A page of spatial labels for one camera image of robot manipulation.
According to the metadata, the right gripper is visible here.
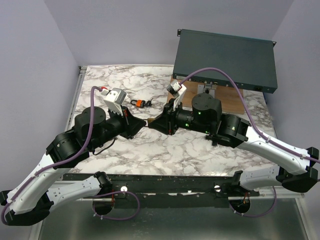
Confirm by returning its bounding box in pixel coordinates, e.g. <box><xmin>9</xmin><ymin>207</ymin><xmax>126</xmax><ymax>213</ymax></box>
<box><xmin>146</xmin><ymin>99</ymin><xmax>210</xmax><ymax>136</ymax></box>

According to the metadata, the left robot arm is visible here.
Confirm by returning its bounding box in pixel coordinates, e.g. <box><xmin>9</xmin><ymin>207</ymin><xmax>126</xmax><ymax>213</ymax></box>
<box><xmin>0</xmin><ymin>106</ymin><xmax>146</xmax><ymax>226</ymax></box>

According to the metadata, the aluminium side rail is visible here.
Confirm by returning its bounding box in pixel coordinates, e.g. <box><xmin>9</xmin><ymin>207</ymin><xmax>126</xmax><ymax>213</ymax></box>
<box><xmin>64</xmin><ymin>65</ymin><xmax>88</xmax><ymax>131</ymax></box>

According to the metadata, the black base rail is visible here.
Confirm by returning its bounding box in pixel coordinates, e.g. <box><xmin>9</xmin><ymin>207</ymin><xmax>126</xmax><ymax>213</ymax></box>
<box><xmin>62</xmin><ymin>173</ymin><xmax>261</xmax><ymax>209</ymax></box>

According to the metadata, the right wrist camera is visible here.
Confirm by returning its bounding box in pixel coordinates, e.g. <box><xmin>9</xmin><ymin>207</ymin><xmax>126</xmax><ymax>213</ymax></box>
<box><xmin>166</xmin><ymin>79</ymin><xmax>187</xmax><ymax>111</ymax></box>

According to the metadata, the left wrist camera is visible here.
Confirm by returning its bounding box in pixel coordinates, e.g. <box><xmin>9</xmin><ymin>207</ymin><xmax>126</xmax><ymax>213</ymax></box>
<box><xmin>101</xmin><ymin>87</ymin><xmax>127</xmax><ymax>116</ymax></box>

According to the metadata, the brass padlock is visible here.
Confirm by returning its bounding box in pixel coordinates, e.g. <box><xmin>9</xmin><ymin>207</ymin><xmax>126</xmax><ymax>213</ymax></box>
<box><xmin>147</xmin><ymin>118</ymin><xmax>154</xmax><ymax>125</ymax></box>

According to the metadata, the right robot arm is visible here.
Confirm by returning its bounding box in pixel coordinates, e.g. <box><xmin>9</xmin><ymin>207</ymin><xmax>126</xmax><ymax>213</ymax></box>
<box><xmin>147</xmin><ymin>93</ymin><xmax>319</xmax><ymax>196</ymax></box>

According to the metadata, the grey lock mount bracket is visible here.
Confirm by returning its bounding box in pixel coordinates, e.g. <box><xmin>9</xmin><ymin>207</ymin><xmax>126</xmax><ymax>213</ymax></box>
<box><xmin>197</xmin><ymin>83</ymin><xmax>217</xmax><ymax>97</ymax></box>

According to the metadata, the orange padlock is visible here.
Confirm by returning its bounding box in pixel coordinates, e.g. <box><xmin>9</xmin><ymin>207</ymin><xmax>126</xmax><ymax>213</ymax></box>
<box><xmin>130</xmin><ymin>99</ymin><xmax>146</xmax><ymax>108</ymax></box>

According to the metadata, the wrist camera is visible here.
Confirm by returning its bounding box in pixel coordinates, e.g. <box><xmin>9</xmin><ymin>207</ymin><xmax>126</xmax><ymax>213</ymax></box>
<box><xmin>166</xmin><ymin>79</ymin><xmax>187</xmax><ymax>111</ymax></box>
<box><xmin>101</xmin><ymin>87</ymin><xmax>127</xmax><ymax>116</ymax></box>

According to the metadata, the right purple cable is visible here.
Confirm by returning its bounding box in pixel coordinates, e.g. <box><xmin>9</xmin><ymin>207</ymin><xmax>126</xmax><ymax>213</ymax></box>
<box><xmin>178</xmin><ymin>67</ymin><xmax>320</xmax><ymax>218</ymax></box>

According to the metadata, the dark green network switch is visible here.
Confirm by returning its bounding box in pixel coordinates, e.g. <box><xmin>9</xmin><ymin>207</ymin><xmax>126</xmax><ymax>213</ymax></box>
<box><xmin>172</xmin><ymin>29</ymin><xmax>278</xmax><ymax>94</ymax></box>

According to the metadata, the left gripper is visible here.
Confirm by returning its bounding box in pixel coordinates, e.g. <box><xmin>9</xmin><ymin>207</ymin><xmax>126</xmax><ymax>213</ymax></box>
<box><xmin>91</xmin><ymin>105</ymin><xmax>147</xmax><ymax>151</ymax></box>

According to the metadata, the purple cable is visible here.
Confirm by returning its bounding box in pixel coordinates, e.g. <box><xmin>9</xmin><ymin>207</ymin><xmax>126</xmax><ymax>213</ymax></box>
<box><xmin>0</xmin><ymin>85</ymin><xmax>141</xmax><ymax>224</ymax></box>
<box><xmin>178</xmin><ymin>67</ymin><xmax>320</xmax><ymax>218</ymax></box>

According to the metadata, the black T-shaped tool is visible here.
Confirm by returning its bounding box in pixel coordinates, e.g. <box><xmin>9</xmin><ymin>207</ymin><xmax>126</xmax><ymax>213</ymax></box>
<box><xmin>205</xmin><ymin>134</ymin><xmax>225</xmax><ymax>146</ymax></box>

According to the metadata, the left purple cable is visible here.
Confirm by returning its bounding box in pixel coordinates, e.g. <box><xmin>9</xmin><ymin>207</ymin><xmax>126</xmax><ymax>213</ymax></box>
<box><xmin>0</xmin><ymin>85</ymin><xmax>141</xmax><ymax>224</ymax></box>

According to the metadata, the wooden board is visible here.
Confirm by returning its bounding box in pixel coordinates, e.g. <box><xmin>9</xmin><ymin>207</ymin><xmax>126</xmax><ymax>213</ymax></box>
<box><xmin>182</xmin><ymin>81</ymin><xmax>245</xmax><ymax>115</ymax></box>

